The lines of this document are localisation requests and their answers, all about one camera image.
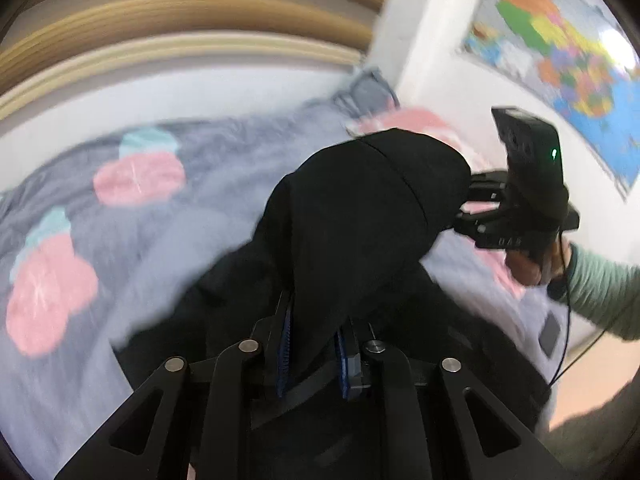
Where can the right hand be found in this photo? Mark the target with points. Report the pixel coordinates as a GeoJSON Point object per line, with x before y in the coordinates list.
{"type": "Point", "coordinates": [555, 263]}

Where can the black jacket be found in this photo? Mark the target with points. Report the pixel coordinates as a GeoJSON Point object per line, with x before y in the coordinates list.
{"type": "Point", "coordinates": [342, 239]}

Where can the colourful world map poster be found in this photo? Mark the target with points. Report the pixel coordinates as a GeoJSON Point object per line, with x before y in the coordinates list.
{"type": "Point", "coordinates": [576, 59]}

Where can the grey pink floral blanket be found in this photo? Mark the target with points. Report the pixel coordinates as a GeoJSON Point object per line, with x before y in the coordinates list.
{"type": "Point", "coordinates": [104, 240]}

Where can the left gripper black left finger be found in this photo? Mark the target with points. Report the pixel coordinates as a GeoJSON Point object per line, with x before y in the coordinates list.
{"type": "Point", "coordinates": [213, 404]}

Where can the right forearm green sleeve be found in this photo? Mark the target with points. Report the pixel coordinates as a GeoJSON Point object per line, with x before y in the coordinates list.
{"type": "Point", "coordinates": [604, 292]}

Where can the beige striped curtain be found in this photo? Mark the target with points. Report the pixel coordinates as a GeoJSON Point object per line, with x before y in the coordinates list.
{"type": "Point", "coordinates": [47, 45]}

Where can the black camera box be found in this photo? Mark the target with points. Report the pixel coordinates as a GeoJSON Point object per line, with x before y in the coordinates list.
{"type": "Point", "coordinates": [534, 158]}

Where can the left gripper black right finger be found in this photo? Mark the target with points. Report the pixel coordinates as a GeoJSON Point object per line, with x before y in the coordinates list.
{"type": "Point", "coordinates": [419, 420]}

